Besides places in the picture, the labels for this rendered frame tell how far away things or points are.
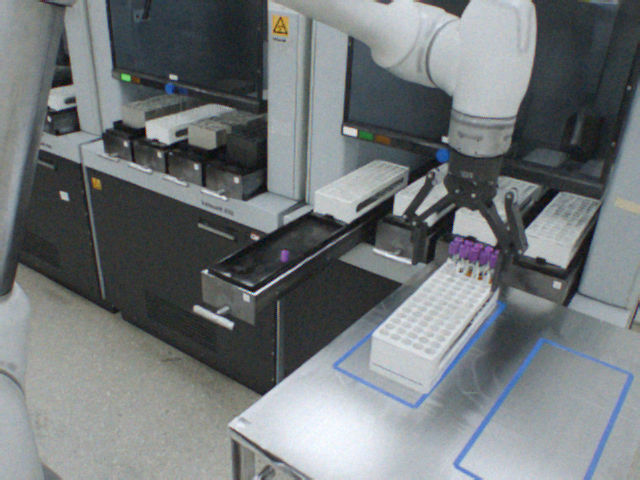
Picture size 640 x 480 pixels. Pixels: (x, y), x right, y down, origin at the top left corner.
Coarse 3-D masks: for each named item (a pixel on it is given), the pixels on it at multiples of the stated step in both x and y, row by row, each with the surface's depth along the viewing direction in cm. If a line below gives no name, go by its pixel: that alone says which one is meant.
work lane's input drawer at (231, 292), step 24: (312, 216) 139; (360, 216) 139; (264, 240) 128; (288, 240) 130; (312, 240) 130; (336, 240) 130; (360, 240) 139; (216, 264) 116; (240, 264) 120; (264, 264) 120; (288, 264) 118; (312, 264) 124; (216, 288) 115; (240, 288) 111; (264, 288) 112; (288, 288) 119; (216, 312) 113; (240, 312) 114
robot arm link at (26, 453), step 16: (0, 384) 65; (16, 384) 75; (0, 400) 63; (16, 400) 66; (0, 416) 62; (16, 416) 64; (0, 432) 61; (16, 432) 63; (32, 432) 68; (0, 448) 61; (16, 448) 63; (32, 448) 66; (0, 464) 61; (16, 464) 63; (32, 464) 66
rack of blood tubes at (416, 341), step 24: (432, 288) 100; (456, 288) 101; (480, 288) 100; (408, 312) 94; (432, 312) 94; (456, 312) 94; (480, 312) 101; (384, 336) 87; (408, 336) 89; (432, 336) 89; (456, 336) 90; (384, 360) 88; (408, 360) 85; (432, 360) 83; (408, 384) 87; (432, 384) 86
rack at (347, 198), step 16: (352, 176) 148; (368, 176) 149; (384, 176) 150; (400, 176) 151; (320, 192) 138; (336, 192) 138; (352, 192) 140; (368, 192) 139; (384, 192) 150; (320, 208) 139; (336, 208) 136; (352, 208) 135; (368, 208) 142
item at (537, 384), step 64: (384, 320) 102; (512, 320) 103; (576, 320) 104; (320, 384) 87; (384, 384) 87; (448, 384) 88; (512, 384) 88; (576, 384) 89; (256, 448) 76; (320, 448) 76; (384, 448) 76; (448, 448) 77; (512, 448) 77; (576, 448) 78
